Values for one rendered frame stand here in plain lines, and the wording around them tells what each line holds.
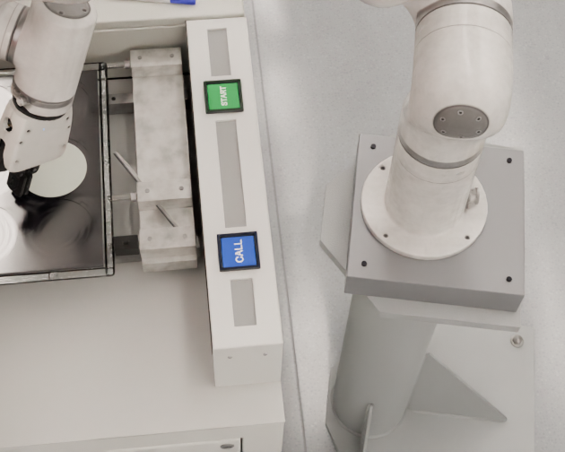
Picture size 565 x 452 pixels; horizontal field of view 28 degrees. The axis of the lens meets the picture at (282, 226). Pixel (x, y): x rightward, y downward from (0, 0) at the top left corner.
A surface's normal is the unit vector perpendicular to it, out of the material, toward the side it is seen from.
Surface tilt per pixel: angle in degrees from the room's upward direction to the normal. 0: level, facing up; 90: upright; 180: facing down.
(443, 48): 32
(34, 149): 90
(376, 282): 90
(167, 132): 0
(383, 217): 3
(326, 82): 0
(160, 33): 90
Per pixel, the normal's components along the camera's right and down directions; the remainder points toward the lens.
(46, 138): 0.67, 0.66
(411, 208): -0.51, 0.73
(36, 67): -0.29, 0.59
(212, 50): 0.03, -0.48
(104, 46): 0.11, 0.87
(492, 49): 0.45, -0.41
